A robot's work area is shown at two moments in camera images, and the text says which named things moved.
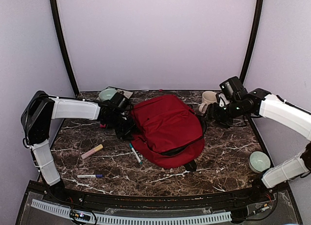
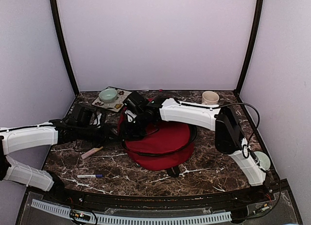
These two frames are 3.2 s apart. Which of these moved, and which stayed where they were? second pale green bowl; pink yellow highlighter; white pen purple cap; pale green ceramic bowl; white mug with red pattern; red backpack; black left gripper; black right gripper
Moved: red backpack; black left gripper; black right gripper
Stayed: pale green ceramic bowl; white pen purple cap; pink yellow highlighter; second pale green bowl; white mug with red pattern
